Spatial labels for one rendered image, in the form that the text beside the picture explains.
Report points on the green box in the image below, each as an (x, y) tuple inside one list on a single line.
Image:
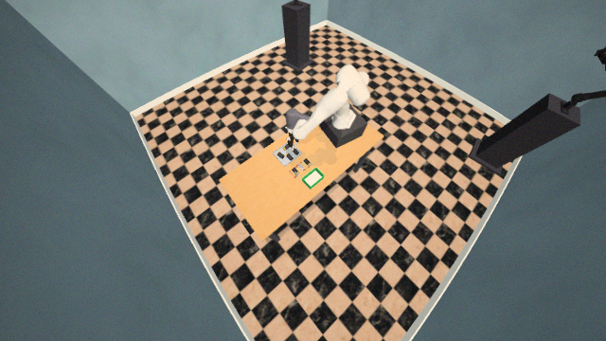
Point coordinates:
[(313, 178)]

